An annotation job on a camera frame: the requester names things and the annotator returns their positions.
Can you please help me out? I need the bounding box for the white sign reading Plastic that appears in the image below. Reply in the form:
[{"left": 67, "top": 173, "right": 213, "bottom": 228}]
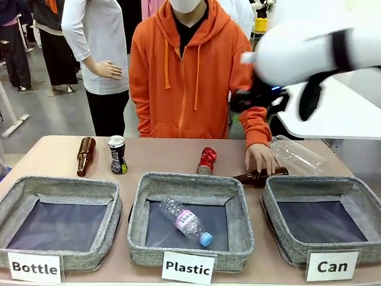
[{"left": 161, "top": 251, "right": 216, "bottom": 285}]

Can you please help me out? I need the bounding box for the person's left forearm orange sleeve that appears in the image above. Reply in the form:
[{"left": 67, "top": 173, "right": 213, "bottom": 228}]
[{"left": 239, "top": 106, "right": 273, "bottom": 148}]

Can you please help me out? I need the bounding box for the white face mask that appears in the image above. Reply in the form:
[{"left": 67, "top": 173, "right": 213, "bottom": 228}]
[{"left": 168, "top": 0, "right": 204, "bottom": 14}]

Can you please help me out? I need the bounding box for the bystander's bare hand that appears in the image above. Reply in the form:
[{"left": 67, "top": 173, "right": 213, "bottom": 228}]
[{"left": 90, "top": 60, "right": 123, "bottom": 80}]

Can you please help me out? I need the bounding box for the grey fabric basket Can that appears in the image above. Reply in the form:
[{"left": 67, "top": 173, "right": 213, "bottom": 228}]
[{"left": 260, "top": 175, "right": 381, "bottom": 267}]

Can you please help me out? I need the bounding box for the bystander in long black skirt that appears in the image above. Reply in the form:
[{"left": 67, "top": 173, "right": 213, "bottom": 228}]
[{"left": 32, "top": 0, "right": 79, "bottom": 93}]

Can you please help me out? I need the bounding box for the small plastic bottle blue cap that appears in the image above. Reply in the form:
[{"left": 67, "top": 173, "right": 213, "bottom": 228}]
[{"left": 158, "top": 195, "right": 214, "bottom": 248}]

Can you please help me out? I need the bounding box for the pink garment bystander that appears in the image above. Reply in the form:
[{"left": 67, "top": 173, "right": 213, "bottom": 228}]
[{"left": 140, "top": 0, "right": 163, "bottom": 21}]

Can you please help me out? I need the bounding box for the crushed red drink can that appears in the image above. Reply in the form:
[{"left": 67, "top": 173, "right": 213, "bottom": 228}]
[{"left": 196, "top": 146, "right": 218, "bottom": 175}]

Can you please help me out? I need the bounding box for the brown glass bottle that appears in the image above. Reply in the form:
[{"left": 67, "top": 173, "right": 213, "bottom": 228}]
[
  {"left": 232, "top": 167, "right": 290, "bottom": 188},
  {"left": 76, "top": 136, "right": 97, "bottom": 178}
]

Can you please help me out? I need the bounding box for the black and green drink can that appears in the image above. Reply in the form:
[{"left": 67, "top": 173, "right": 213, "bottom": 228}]
[{"left": 107, "top": 135, "right": 129, "bottom": 176}]

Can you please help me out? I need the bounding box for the person's left hand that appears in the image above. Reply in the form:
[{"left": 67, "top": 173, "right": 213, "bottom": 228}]
[{"left": 245, "top": 143, "right": 281, "bottom": 177}]

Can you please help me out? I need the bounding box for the white side table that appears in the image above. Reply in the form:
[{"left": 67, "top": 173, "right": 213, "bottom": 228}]
[{"left": 276, "top": 70, "right": 381, "bottom": 153}]

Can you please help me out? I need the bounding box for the yellow plastic bin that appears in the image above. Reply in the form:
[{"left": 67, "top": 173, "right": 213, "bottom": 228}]
[{"left": 254, "top": 17, "right": 271, "bottom": 32}]

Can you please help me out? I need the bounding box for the bystander in white shirt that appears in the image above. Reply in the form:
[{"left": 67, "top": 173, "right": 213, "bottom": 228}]
[{"left": 61, "top": 0, "right": 130, "bottom": 138}]

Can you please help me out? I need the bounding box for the white sign reading Can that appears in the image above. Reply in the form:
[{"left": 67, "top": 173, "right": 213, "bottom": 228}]
[{"left": 306, "top": 251, "right": 360, "bottom": 282}]

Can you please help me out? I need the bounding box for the grey fabric basket Plastic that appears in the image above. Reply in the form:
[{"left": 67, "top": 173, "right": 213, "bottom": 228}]
[{"left": 127, "top": 172, "right": 256, "bottom": 274}]

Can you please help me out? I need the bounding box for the white coat bystander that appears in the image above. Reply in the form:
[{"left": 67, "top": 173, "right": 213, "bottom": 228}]
[{"left": 221, "top": 0, "right": 254, "bottom": 40}]

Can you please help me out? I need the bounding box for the white table leg with foot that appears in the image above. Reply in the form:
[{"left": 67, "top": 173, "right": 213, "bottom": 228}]
[{"left": 0, "top": 79, "right": 30, "bottom": 138}]

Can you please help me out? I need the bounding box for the grey fabric basket Bottle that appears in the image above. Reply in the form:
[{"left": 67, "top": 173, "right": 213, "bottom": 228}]
[{"left": 0, "top": 175, "right": 123, "bottom": 272}]

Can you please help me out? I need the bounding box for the person in orange hoodie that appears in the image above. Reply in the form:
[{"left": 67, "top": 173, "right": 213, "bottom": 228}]
[{"left": 129, "top": 0, "right": 272, "bottom": 148}]

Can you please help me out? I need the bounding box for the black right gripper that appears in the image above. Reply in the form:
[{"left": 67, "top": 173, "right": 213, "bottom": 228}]
[{"left": 230, "top": 79, "right": 290, "bottom": 116}]

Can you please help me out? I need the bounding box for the bystander in dark trousers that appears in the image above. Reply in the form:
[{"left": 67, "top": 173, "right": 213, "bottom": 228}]
[{"left": 0, "top": 0, "right": 33, "bottom": 92}]

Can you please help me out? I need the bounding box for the large clear plastic bottle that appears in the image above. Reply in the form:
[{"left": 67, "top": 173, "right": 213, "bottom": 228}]
[{"left": 269, "top": 134, "right": 329, "bottom": 176}]

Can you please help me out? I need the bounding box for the white sign reading Bottle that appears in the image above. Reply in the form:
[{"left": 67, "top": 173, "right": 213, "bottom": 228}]
[{"left": 7, "top": 251, "right": 63, "bottom": 284}]

